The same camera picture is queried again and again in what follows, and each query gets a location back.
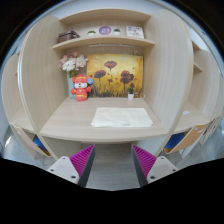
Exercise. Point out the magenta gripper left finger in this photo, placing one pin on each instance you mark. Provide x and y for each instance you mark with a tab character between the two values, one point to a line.
76	168

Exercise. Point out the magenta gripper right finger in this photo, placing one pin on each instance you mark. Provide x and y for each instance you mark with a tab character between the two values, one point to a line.
150	168

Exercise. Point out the white folded towel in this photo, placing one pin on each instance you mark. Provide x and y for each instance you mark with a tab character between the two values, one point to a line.
121	117

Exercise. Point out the wooden chair right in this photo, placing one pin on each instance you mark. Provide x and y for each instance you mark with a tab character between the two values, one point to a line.
181	141

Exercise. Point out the wooden chair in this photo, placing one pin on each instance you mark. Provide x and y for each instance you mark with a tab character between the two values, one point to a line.
181	141
30	142

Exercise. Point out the wooden chair left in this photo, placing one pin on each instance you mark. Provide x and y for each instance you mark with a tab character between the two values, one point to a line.
30	142

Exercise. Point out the small white potted plant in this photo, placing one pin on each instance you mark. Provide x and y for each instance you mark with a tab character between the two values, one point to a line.
130	93

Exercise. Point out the red plush toy figure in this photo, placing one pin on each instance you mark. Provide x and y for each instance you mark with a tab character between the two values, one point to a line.
81	87

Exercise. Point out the wooden desk cubicle with shelves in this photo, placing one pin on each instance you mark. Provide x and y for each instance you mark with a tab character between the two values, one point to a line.
181	83

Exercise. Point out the poppy flower painting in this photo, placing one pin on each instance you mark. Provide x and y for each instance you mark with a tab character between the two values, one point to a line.
115	74

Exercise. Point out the pink white flower bouquet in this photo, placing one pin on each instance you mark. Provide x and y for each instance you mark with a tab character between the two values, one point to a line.
72	63

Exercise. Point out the dark brown storage box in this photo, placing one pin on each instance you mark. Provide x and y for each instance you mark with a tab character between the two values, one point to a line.
65	36

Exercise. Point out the small green plant left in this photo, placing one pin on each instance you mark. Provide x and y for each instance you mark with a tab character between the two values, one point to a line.
91	33

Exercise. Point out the small green plant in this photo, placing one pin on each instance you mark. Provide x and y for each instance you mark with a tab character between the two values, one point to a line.
91	33
116	31

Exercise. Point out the white printed card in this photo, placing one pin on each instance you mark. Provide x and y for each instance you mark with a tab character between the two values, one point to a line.
134	31

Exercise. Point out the small green plant right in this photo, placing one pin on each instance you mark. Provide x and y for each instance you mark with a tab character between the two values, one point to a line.
116	31

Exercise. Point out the purple round number sign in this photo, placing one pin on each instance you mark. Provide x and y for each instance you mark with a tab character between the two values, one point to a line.
105	30

